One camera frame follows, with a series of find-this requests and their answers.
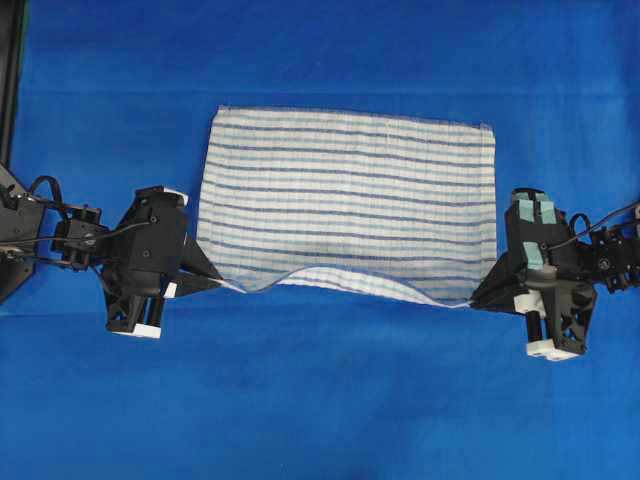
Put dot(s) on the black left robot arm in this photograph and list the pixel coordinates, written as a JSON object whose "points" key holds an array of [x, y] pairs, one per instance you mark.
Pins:
{"points": [[38, 227]]}

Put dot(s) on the blue table cloth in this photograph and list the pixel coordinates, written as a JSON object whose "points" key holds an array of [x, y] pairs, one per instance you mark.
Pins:
{"points": [[307, 383]]}

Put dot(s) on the white blue striped towel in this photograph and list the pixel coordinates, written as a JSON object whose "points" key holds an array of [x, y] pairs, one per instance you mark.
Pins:
{"points": [[391, 206]]}

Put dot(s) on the black aluminium frame rail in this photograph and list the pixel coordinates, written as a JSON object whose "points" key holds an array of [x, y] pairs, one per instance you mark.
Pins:
{"points": [[14, 19]]}

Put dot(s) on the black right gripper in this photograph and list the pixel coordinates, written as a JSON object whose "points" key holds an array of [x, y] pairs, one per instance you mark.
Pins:
{"points": [[539, 278]]}

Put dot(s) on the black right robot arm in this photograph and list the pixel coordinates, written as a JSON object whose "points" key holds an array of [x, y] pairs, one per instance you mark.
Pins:
{"points": [[607, 254]]}

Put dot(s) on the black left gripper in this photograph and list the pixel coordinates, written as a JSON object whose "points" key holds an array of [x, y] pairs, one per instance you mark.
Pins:
{"points": [[140, 270]]}

